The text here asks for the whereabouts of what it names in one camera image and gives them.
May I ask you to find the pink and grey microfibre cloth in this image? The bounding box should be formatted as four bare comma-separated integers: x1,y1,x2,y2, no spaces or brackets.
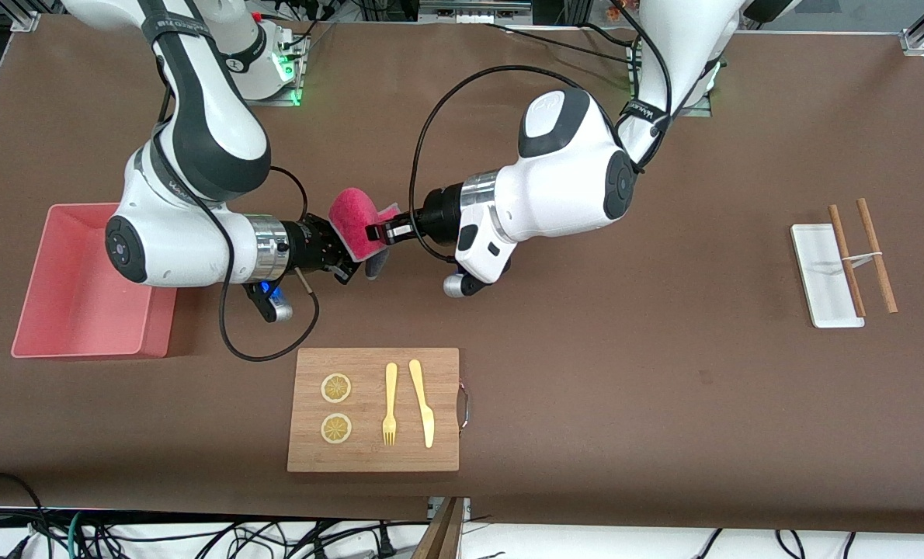
327,188,402,280

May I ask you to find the yellow plastic fork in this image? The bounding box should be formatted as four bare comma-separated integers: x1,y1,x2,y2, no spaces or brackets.
382,363,399,446

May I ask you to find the yellow plastic knife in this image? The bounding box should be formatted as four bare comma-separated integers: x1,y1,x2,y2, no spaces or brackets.
408,359,436,449

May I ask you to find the bamboo cutting board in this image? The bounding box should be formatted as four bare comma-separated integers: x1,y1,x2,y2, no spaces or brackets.
287,347,460,473

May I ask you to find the grey power strip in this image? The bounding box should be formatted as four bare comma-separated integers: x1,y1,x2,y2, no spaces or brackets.
419,0,533,25

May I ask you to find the pink plastic bin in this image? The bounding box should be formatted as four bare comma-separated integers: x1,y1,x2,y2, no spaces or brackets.
10,203,179,360

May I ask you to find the white rectangular tray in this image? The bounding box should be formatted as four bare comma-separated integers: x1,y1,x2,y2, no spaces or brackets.
790,224,867,329

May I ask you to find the wooden rod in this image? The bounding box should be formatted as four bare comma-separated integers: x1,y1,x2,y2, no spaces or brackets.
828,204,868,318
856,198,899,314

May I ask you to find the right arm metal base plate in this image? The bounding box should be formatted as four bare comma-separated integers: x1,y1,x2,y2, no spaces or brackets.
245,27,307,107

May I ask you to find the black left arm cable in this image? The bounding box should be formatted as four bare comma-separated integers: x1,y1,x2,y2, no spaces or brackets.
408,0,674,266

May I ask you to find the black cable on table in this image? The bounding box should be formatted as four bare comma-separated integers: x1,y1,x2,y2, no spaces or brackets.
483,22,643,68

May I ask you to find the small metal bracket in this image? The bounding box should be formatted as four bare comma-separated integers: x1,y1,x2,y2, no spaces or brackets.
428,497,473,520

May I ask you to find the teal cable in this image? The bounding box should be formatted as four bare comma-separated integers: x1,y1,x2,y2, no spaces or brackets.
65,510,87,559

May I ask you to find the black looped floor cable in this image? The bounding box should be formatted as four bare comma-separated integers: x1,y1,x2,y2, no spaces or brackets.
0,470,48,559

